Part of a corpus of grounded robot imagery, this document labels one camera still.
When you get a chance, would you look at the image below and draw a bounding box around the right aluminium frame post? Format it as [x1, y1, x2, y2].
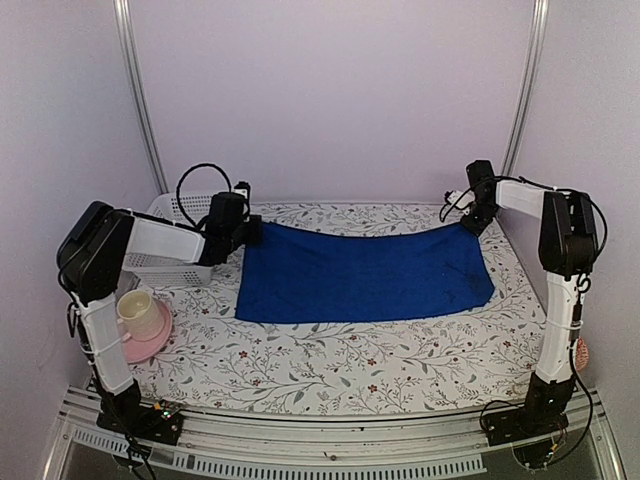
[501, 0, 549, 176]

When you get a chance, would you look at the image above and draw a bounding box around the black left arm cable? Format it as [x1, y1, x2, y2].
[177, 162, 236, 231]

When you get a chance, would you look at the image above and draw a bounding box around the white plastic basket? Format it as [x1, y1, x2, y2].
[123, 191, 243, 287]

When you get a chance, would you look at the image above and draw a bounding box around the orange patterned round object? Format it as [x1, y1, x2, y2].
[574, 337, 590, 372]

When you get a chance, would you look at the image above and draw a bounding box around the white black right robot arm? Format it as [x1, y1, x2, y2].
[461, 160, 605, 438]

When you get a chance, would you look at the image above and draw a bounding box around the pink plate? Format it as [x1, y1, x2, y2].
[121, 300, 173, 364]

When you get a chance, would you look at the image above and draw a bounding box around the pink cup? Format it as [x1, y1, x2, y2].
[116, 290, 158, 339]

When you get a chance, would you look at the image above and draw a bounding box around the aluminium frame post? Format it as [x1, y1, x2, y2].
[501, 0, 549, 176]
[113, 0, 169, 194]

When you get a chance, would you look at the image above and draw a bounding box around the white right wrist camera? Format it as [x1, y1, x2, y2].
[444, 190, 475, 209]

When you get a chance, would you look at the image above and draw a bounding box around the blue towel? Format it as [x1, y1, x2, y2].
[235, 223, 495, 324]

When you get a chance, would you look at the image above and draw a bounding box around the left aluminium frame post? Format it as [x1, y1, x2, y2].
[113, 0, 169, 194]

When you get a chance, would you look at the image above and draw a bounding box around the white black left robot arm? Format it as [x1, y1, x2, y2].
[56, 182, 261, 434]

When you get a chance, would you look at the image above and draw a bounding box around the aluminium front rail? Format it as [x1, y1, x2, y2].
[43, 388, 630, 479]

